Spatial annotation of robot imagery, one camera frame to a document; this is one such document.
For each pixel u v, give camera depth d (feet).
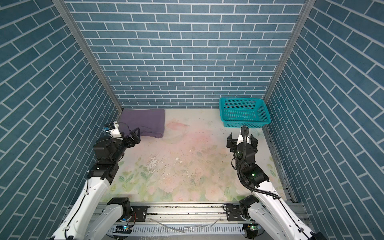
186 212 2.48
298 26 2.53
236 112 3.92
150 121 3.67
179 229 2.31
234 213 2.42
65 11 2.34
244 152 1.61
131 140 2.23
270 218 1.82
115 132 2.14
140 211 2.42
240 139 2.09
